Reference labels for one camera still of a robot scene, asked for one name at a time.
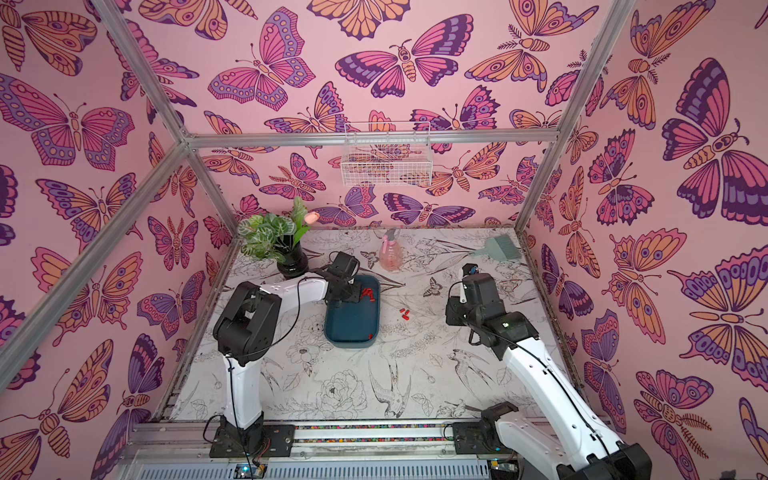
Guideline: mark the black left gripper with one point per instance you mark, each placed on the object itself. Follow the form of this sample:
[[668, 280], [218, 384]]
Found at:
[[357, 297]]

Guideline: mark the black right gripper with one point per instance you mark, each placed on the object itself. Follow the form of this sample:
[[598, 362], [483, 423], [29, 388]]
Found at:
[[459, 310]]

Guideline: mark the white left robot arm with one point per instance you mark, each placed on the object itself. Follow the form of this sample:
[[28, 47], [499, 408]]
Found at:
[[246, 329]]

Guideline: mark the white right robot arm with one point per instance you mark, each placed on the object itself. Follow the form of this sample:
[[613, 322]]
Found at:
[[582, 446]]

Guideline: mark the red sleeve pile in box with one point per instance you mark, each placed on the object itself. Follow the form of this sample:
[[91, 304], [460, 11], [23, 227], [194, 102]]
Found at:
[[369, 294]]

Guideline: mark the teal storage box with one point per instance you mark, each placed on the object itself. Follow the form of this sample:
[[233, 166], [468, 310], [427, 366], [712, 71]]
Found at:
[[354, 325]]

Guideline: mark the black vase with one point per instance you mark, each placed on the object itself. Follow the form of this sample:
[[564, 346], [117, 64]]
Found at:
[[293, 262]]

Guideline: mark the pink spray bottle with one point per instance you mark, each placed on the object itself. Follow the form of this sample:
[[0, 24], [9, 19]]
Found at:
[[390, 255]]

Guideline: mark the green artificial plant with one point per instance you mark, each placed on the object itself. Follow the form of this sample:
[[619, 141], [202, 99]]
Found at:
[[275, 237]]

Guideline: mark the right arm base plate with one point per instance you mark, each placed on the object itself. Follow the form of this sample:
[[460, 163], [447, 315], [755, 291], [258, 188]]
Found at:
[[477, 437]]

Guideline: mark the white wire basket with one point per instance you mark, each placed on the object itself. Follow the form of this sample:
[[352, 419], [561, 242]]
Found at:
[[387, 154]]

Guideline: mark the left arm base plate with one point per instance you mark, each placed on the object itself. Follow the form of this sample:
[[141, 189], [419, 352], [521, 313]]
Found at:
[[260, 440]]

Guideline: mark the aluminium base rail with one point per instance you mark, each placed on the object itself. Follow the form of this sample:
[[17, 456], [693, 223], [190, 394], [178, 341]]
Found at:
[[402, 449]]

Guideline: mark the aluminium frame post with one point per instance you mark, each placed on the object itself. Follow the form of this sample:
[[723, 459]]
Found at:
[[601, 50]]

